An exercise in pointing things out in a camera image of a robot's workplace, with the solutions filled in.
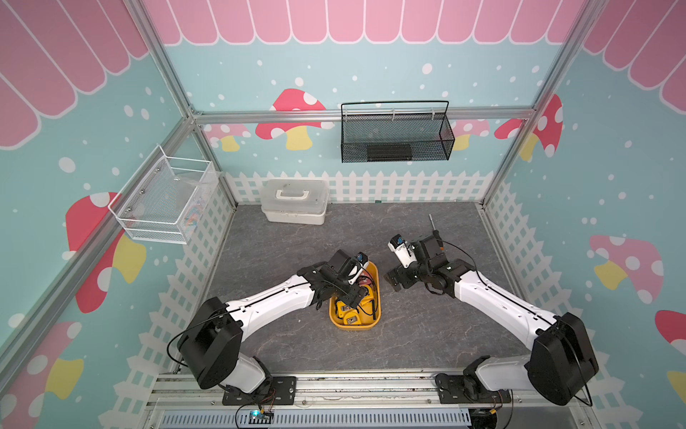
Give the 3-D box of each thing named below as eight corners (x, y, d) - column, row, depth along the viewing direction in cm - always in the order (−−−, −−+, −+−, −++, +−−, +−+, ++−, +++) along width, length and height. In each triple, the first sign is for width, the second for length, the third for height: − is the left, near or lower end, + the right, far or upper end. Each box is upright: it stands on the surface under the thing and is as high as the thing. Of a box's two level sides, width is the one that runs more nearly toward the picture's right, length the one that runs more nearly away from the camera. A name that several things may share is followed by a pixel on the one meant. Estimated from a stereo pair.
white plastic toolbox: (265, 225, 116) (256, 204, 105) (272, 200, 126) (265, 178, 115) (326, 225, 116) (323, 204, 105) (328, 200, 126) (326, 178, 115)
